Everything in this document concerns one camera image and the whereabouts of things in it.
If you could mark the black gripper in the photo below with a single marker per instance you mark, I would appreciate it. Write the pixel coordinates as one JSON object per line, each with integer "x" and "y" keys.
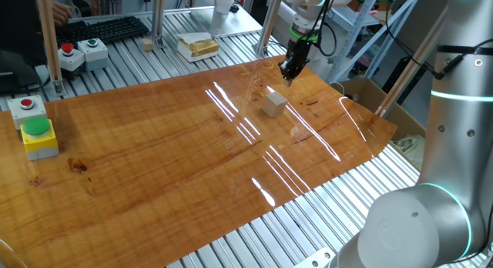
{"x": 298, "y": 54}

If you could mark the small pale wooden block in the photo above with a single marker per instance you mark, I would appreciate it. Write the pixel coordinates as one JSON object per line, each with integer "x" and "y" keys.
{"x": 274, "y": 105}

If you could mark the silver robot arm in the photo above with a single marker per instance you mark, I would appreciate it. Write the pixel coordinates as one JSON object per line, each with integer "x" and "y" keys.
{"x": 454, "y": 145}

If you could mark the bare person hand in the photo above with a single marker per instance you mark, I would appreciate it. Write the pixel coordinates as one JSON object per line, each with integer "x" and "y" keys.
{"x": 61, "y": 14}

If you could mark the grey metal plate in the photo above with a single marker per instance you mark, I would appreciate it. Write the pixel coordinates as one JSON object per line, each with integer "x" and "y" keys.
{"x": 242, "y": 25}

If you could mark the white packet with gold foil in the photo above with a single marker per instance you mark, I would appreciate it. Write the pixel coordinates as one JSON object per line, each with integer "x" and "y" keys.
{"x": 196, "y": 48}

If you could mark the open cardboard box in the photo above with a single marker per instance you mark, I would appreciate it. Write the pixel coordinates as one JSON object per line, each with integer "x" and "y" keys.
{"x": 385, "y": 106}

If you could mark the crumpled plastic bag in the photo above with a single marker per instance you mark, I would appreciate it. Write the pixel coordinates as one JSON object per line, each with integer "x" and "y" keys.
{"x": 410, "y": 150}

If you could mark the tiny tan wooden cube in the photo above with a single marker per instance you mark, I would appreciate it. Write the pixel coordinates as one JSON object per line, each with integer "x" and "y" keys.
{"x": 147, "y": 44}

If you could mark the glossy wood-grain mat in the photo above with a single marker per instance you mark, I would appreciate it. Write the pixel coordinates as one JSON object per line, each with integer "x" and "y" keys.
{"x": 154, "y": 164}

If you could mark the black keyboard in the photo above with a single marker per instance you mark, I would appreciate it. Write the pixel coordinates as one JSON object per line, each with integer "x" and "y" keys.
{"x": 111, "y": 29}

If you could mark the white box small green button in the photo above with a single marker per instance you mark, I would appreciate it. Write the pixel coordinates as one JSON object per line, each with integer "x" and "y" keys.
{"x": 93, "y": 54}

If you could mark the white box red mushroom button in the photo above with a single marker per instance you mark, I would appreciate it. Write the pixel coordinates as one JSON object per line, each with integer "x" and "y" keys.
{"x": 71, "y": 58}

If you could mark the yellow box green button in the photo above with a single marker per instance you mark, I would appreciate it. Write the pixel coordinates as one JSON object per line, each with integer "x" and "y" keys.
{"x": 38, "y": 143}

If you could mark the white box flat red button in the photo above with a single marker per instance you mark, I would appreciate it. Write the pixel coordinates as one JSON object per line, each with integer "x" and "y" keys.
{"x": 27, "y": 112}

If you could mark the person in black clothes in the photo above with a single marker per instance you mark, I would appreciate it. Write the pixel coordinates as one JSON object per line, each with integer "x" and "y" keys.
{"x": 17, "y": 21}

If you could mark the aluminium frame post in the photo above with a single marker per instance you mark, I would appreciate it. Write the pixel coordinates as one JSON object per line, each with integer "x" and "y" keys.
{"x": 267, "y": 25}
{"x": 158, "y": 17}

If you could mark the white metal shelf frame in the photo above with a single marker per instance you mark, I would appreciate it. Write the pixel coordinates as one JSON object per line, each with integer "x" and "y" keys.
{"x": 354, "y": 33}

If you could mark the white pedestal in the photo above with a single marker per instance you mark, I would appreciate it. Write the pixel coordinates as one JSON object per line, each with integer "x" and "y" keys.
{"x": 223, "y": 6}

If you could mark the tan frame post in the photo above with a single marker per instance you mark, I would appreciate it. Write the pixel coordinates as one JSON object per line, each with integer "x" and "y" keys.
{"x": 48, "y": 37}
{"x": 412, "y": 64}

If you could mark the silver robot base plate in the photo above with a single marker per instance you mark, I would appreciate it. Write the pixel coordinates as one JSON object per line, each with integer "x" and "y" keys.
{"x": 316, "y": 260}

